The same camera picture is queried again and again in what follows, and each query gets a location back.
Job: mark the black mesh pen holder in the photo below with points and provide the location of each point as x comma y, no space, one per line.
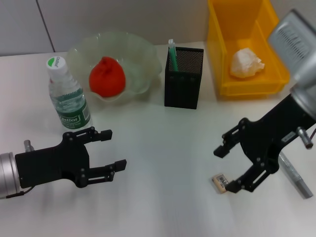
184,84

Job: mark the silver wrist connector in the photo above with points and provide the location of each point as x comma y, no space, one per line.
304,137
28,145

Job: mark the yellow plastic bin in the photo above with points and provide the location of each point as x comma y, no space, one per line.
247,84

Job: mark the beige barcode eraser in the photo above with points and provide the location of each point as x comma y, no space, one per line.
219,182

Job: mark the grey marker pen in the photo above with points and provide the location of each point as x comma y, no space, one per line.
300,184

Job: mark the red soft ball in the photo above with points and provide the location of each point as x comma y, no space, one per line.
107,77

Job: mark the green glass fruit bowl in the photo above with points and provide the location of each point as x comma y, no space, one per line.
138,64

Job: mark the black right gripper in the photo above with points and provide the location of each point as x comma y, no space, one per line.
269,135

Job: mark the white paper ball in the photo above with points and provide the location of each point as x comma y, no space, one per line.
244,64

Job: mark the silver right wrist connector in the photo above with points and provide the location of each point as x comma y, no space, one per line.
304,137

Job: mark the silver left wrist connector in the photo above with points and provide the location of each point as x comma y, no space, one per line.
28,145

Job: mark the clear green-label water bottle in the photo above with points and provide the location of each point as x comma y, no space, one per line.
70,98

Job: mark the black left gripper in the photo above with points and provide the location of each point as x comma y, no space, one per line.
51,165

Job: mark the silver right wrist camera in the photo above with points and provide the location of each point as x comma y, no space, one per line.
291,42

